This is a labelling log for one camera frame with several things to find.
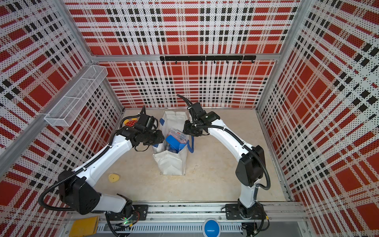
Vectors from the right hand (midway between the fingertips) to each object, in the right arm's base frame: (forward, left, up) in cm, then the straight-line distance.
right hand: (187, 132), depth 81 cm
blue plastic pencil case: (+5, +9, -16) cm, 19 cm away
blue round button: (-43, -12, -18) cm, 48 cm away
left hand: (-2, +13, -3) cm, 14 cm away
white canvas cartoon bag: (-13, +10, -7) cm, 18 cm away
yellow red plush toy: (+20, +43, -14) cm, 50 cm away
